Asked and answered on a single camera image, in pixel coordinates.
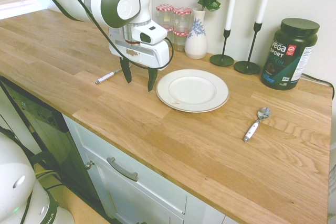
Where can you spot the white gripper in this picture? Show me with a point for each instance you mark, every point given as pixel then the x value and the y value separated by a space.
pixel 152 54

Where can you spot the white gold-rimmed plate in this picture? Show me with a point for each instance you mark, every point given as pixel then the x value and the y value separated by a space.
pixel 193 90

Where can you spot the glass jar red checkered lid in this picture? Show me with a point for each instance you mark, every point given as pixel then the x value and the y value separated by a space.
pixel 165 11
pixel 170 33
pixel 180 41
pixel 182 16

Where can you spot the white vase with blue flower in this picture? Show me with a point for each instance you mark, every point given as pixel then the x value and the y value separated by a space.
pixel 195 44

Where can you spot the black candle holder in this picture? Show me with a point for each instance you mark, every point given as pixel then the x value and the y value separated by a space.
pixel 246 67
pixel 221 60

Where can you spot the silver cabinet knob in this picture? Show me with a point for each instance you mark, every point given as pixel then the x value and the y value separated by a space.
pixel 89 165

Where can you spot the dark green protein powder tub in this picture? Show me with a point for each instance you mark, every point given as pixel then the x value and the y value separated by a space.
pixel 287 56

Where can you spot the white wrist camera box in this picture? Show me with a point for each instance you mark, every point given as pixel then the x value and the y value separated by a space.
pixel 151 33

